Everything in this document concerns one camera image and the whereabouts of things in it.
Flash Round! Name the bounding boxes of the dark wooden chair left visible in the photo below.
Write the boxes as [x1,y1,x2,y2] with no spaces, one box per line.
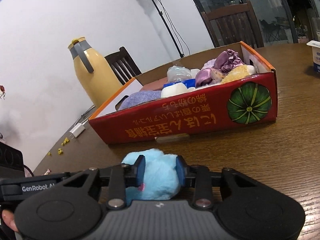
[105,47,142,85]

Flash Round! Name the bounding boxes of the person's left hand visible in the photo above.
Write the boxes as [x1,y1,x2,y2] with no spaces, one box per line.
[2,210,18,232]

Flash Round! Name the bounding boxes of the blue white tissue pack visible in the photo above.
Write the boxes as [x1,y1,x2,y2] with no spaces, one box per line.
[163,79,196,88]

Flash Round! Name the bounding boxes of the clear glitter soft tube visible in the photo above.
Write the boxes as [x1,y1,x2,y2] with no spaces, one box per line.
[210,68,225,84]

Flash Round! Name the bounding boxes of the pink artificial flowers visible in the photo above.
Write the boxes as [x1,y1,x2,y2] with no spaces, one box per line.
[0,85,6,99]

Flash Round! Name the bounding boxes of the light blue fluffy plush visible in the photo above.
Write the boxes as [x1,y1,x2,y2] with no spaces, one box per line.
[122,148,180,205]

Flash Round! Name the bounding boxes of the white power adapter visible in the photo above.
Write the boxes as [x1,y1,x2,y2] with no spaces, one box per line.
[69,123,85,138]

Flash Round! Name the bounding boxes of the lavender knit cloth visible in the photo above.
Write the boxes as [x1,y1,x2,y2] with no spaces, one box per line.
[118,90,161,111]

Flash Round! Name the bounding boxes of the white yellow plush alpaca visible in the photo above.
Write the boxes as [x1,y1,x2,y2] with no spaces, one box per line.
[220,64,257,85]

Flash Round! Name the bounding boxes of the red cardboard box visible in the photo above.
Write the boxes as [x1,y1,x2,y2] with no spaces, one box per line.
[89,41,278,144]

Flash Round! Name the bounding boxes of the iridescent plastic bag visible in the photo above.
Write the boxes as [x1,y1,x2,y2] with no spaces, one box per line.
[167,66,193,83]

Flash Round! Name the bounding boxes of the lilac fluffy plush slipper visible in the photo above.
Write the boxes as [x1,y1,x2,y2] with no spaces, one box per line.
[201,59,216,70]

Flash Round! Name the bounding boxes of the pink yellow sponge block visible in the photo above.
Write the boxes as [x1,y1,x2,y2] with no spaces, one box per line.
[140,77,168,91]

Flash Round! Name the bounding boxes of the dark wooden chair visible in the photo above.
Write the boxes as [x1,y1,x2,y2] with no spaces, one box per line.
[105,47,142,85]
[201,0,264,48]

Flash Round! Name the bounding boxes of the white yogurt cup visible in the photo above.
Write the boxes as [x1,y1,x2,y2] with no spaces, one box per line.
[306,40,320,73]

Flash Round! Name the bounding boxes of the yellow thermos jug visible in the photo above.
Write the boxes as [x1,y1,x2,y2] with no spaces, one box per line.
[68,37,123,108]

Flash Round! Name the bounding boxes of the dark wooden chair right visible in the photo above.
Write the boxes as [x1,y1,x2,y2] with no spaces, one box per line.
[201,0,264,48]

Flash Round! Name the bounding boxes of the purple satin scrunchie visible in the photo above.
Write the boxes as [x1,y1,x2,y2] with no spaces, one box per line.
[195,49,244,88]

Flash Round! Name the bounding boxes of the studio light on stand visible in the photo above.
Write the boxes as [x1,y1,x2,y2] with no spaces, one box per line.
[150,0,191,58]

